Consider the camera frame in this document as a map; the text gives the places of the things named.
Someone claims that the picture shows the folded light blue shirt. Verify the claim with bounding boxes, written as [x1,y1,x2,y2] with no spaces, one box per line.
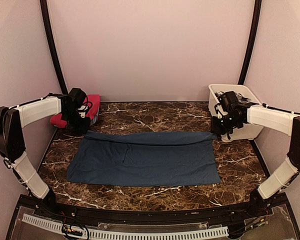
[90,114,98,125]

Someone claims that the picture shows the pink trousers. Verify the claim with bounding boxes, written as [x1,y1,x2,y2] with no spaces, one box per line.
[50,94,101,129]

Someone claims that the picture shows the left black corner post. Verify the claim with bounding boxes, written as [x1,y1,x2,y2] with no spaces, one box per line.
[39,0,68,95]

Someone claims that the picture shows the black white patterned garment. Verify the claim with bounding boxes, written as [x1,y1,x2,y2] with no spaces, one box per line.
[214,91,251,103]

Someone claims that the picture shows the white plastic laundry bin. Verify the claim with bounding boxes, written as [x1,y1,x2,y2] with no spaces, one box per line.
[208,84,263,142]

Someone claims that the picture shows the right black corner post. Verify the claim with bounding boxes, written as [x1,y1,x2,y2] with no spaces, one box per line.
[237,0,262,85]

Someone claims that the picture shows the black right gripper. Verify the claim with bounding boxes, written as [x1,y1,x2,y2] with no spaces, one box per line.
[211,113,241,135]

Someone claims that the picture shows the black corner post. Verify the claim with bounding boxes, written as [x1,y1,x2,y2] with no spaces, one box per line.
[237,0,262,85]
[39,0,68,95]

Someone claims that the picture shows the white slotted cable duct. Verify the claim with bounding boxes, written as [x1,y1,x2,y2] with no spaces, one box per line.
[21,213,229,240]

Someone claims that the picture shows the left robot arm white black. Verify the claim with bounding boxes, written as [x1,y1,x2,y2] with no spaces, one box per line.
[0,88,100,218]

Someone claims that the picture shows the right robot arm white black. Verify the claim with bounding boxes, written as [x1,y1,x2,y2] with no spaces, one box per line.
[209,91,300,217]

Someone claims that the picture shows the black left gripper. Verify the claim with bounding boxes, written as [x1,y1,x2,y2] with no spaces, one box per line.
[62,108,91,134]

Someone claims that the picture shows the dark blue garment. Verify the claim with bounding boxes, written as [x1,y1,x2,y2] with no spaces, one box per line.
[66,131,221,187]

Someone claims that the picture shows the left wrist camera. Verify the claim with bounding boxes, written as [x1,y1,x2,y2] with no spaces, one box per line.
[77,101,93,118]

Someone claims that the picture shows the black front rail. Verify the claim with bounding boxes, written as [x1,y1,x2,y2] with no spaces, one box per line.
[28,199,257,226]

